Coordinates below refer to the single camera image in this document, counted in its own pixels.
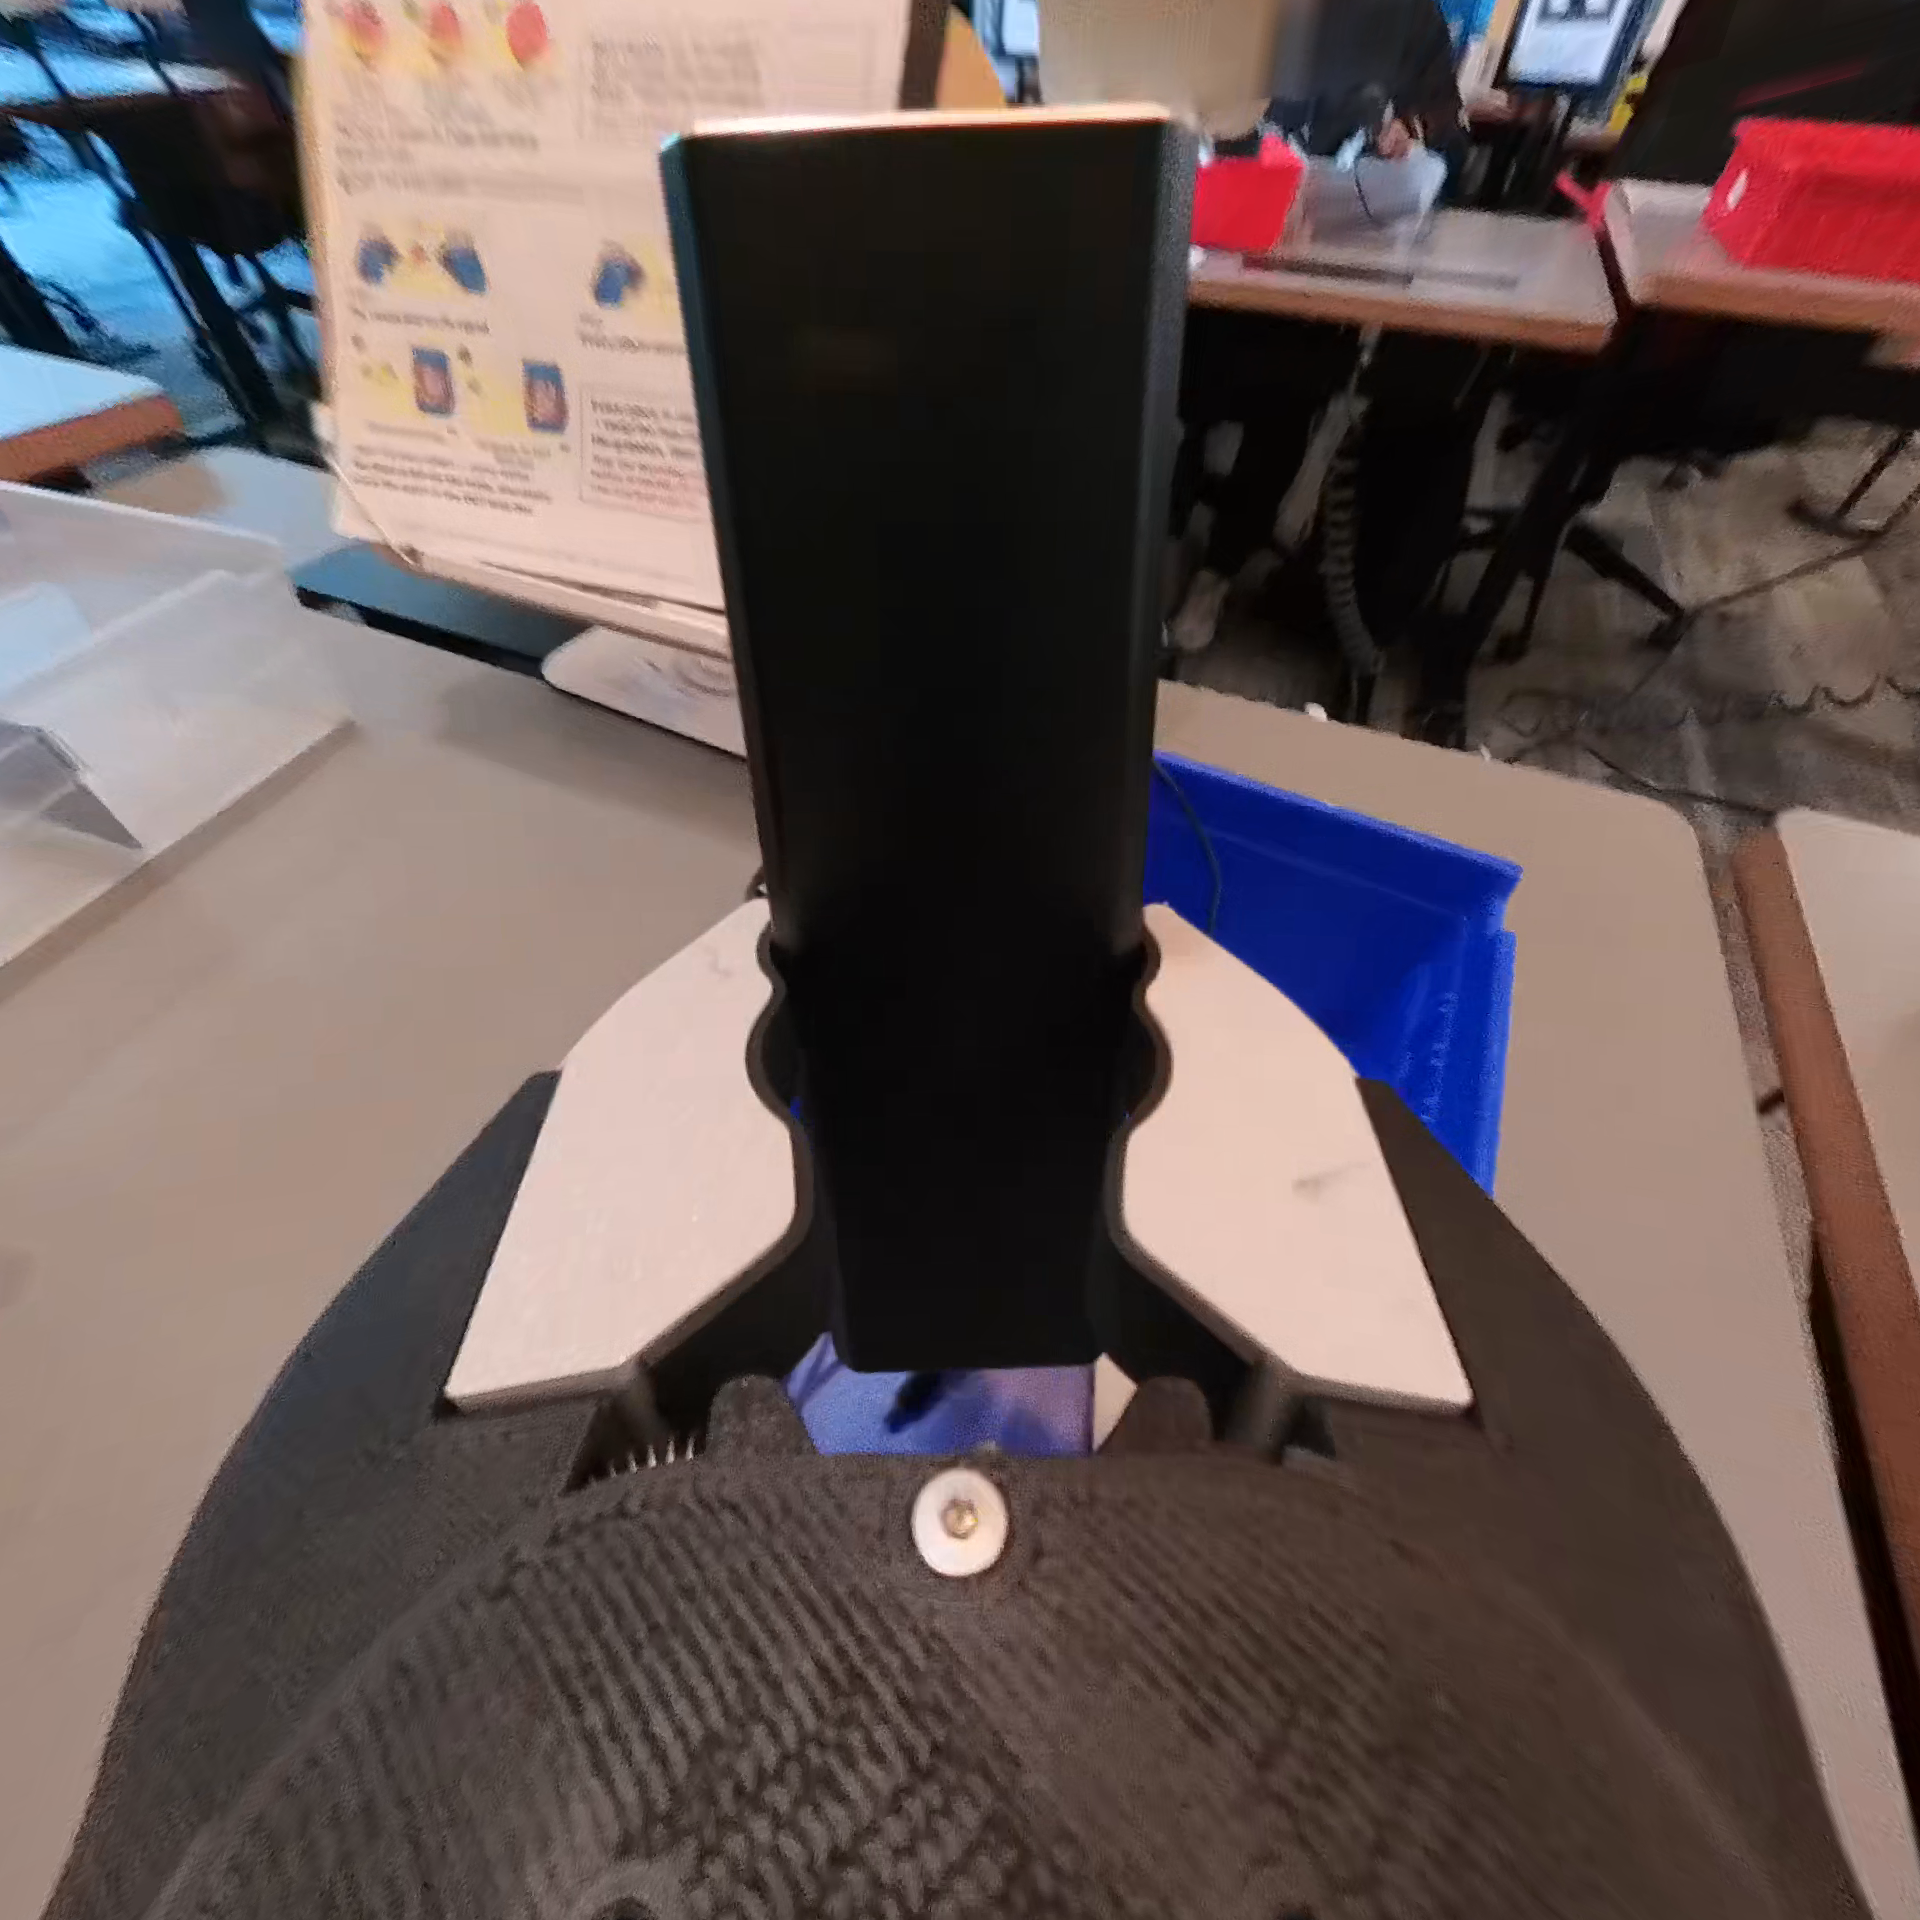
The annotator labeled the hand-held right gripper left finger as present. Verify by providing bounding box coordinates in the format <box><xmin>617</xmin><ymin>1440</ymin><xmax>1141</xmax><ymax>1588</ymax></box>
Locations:
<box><xmin>442</xmin><ymin>901</ymin><xmax>829</xmax><ymax>1413</ymax></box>

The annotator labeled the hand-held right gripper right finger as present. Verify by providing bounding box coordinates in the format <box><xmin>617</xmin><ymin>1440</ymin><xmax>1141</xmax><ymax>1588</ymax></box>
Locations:
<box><xmin>1101</xmin><ymin>901</ymin><xmax>1478</xmax><ymax>1413</ymax></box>

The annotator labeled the black USB cable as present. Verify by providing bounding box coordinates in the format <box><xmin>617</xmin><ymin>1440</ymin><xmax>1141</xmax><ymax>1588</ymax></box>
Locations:
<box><xmin>1152</xmin><ymin>760</ymin><xmax>1221</xmax><ymax>937</ymax></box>

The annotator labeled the beige desk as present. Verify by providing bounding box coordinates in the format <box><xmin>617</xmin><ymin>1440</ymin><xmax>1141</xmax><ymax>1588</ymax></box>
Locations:
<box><xmin>1732</xmin><ymin>808</ymin><xmax>1920</xmax><ymax>1653</ymax></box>
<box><xmin>1608</xmin><ymin>177</ymin><xmax>1920</xmax><ymax>373</ymax></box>
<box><xmin>1185</xmin><ymin>209</ymin><xmax>1620</xmax><ymax>357</ymax></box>
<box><xmin>0</xmin><ymin>344</ymin><xmax>185</xmax><ymax>488</ymax></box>
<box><xmin>0</xmin><ymin>449</ymin><xmax>1913</xmax><ymax>1920</ymax></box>

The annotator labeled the blue plastic bin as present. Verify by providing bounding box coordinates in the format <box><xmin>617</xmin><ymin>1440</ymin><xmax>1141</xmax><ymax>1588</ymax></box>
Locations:
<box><xmin>786</xmin><ymin>748</ymin><xmax>1521</xmax><ymax>1460</ymax></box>

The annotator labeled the black stand base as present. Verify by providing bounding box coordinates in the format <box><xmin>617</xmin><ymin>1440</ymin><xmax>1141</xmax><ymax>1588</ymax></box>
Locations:
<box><xmin>288</xmin><ymin>544</ymin><xmax>605</xmax><ymax>673</ymax></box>

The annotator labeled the clear plastic box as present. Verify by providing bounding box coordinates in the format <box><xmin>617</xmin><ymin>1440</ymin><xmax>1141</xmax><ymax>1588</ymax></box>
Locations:
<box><xmin>0</xmin><ymin>481</ymin><xmax>360</xmax><ymax>981</ymax></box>

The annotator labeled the printed instruction sheet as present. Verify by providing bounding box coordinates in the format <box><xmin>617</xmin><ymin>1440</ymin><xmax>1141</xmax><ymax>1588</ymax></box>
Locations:
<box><xmin>296</xmin><ymin>0</ymin><xmax>917</xmax><ymax>616</ymax></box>

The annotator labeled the small red crate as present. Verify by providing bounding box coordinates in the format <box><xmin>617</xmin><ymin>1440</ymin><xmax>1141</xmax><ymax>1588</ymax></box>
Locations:
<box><xmin>1192</xmin><ymin>133</ymin><xmax>1313</xmax><ymax>256</ymax></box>

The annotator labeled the white plastic bag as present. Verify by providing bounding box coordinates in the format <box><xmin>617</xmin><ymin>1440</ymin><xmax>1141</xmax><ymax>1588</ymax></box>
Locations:
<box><xmin>1302</xmin><ymin>141</ymin><xmax>1452</xmax><ymax>245</ymax></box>

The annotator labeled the black office chair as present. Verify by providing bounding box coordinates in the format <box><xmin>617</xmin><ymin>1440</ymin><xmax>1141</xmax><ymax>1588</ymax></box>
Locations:
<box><xmin>83</xmin><ymin>0</ymin><xmax>324</xmax><ymax>441</ymax></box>

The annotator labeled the large red crate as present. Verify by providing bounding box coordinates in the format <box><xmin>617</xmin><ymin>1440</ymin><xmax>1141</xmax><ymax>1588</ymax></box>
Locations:
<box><xmin>1702</xmin><ymin>117</ymin><xmax>1920</xmax><ymax>289</ymax></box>

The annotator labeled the brown cardboard board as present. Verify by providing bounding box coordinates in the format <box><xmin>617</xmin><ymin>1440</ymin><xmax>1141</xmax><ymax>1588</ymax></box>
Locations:
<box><xmin>900</xmin><ymin>0</ymin><xmax>1011</xmax><ymax>112</ymax></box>

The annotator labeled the computer monitor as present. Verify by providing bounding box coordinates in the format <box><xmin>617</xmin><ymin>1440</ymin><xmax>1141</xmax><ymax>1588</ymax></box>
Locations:
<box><xmin>1499</xmin><ymin>0</ymin><xmax>1648</xmax><ymax>91</ymax></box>

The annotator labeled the black desk frame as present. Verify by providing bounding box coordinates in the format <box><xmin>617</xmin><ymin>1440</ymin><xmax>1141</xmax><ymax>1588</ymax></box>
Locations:
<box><xmin>1350</xmin><ymin>344</ymin><xmax>1701</xmax><ymax>740</ymax></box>

